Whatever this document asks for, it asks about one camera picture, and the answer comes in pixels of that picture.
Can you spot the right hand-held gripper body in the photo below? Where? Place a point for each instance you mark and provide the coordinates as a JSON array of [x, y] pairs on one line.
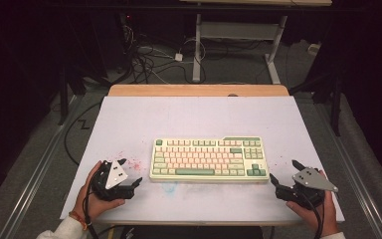
[[311, 181]]

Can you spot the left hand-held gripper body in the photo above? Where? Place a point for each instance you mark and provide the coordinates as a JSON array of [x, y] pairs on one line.
[[112, 192]]

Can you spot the green and pink mechanical keyboard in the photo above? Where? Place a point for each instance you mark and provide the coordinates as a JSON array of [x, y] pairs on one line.
[[209, 159]]

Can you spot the white metal desk frame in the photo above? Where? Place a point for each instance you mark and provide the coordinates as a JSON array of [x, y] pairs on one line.
[[238, 30]]

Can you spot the metal floor rail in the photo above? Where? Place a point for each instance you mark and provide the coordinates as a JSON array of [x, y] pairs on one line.
[[36, 169], [354, 172]]

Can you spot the wooden table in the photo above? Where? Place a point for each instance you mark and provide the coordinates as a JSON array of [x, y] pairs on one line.
[[195, 90]]

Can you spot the black metal stand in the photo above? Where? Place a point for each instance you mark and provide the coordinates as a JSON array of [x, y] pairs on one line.
[[335, 106]]

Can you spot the person's left hand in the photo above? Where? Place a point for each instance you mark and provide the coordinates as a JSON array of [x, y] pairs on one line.
[[94, 204]]

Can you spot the person's right hand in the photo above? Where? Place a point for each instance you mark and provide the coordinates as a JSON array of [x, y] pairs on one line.
[[318, 219]]

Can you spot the white power adapter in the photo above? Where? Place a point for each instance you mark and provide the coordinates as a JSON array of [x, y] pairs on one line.
[[178, 57]]

